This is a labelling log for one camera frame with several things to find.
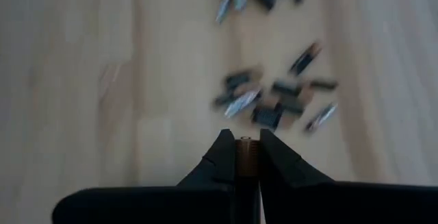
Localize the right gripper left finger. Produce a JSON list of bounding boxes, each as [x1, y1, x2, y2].
[[51, 128, 237, 224]]

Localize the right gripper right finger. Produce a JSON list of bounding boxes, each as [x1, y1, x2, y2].
[[259, 128, 438, 224]]

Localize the silver black AA battery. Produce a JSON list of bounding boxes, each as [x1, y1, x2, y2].
[[223, 88, 263, 119], [303, 101, 339, 134]]

